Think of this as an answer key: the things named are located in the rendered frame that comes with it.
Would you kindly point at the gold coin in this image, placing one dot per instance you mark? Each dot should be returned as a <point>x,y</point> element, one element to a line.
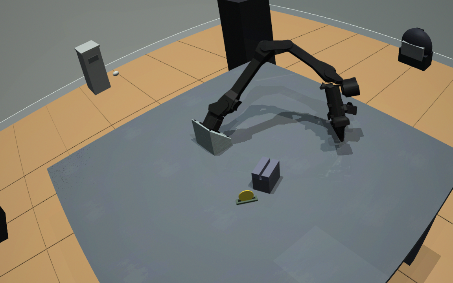
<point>246,195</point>

